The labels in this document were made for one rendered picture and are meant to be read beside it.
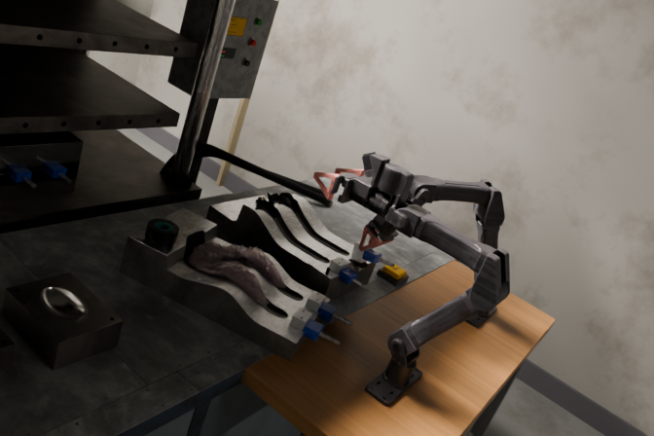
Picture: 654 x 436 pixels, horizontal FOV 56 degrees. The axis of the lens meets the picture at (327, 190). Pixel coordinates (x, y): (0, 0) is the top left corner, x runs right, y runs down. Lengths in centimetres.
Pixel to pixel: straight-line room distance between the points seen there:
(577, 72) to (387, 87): 102
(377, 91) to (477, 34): 66
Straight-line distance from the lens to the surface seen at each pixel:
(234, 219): 197
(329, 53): 380
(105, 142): 250
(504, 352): 201
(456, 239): 143
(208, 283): 156
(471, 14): 342
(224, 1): 208
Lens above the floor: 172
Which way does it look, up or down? 21 degrees down
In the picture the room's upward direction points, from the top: 20 degrees clockwise
